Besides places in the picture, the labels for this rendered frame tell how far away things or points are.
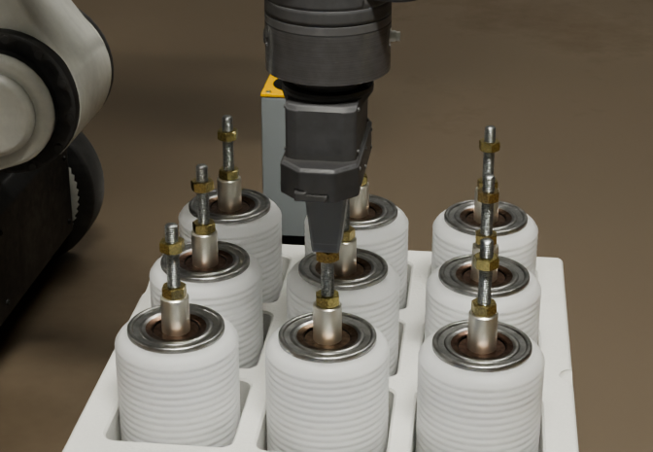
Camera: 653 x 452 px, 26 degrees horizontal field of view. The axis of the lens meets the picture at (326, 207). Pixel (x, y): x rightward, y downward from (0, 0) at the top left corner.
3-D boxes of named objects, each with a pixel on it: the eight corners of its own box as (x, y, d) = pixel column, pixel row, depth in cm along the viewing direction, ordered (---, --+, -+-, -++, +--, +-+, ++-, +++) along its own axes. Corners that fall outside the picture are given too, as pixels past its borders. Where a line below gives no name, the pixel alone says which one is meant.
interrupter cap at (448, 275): (469, 253, 123) (469, 245, 123) (545, 276, 119) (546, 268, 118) (421, 284, 117) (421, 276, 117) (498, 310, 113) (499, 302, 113)
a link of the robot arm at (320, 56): (279, 135, 109) (277, -17, 104) (403, 141, 108) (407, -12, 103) (250, 200, 98) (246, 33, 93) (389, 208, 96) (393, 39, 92)
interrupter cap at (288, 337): (265, 359, 106) (265, 351, 106) (292, 313, 113) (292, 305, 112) (364, 371, 104) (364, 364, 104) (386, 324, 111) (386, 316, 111)
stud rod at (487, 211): (491, 261, 117) (495, 178, 114) (478, 261, 117) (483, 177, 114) (490, 257, 118) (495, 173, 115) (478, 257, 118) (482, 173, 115)
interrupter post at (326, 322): (308, 347, 108) (308, 308, 106) (316, 331, 110) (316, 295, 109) (338, 351, 107) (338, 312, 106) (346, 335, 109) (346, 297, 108)
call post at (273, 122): (264, 367, 154) (258, 96, 141) (274, 336, 160) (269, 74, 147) (329, 371, 153) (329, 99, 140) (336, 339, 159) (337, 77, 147)
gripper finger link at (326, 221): (305, 247, 105) (304, 169, 103) (348, 249, 105) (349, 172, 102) (302, 256, 104) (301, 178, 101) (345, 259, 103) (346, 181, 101)
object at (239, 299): (146, 468, 124) (134, 284, 117) (175, 409, 133) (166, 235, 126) (252, 478, 123) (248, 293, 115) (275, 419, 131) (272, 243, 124)
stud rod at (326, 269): (318, 323, 108) (318, 233, 105) (325, 318, 108) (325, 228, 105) (329, 326, 107) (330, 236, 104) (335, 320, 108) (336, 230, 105)
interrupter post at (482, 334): (500, 357, 106) (503, 318, 105) (469, 359, 106) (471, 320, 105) (493, 341, 109) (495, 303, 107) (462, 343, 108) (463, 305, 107)
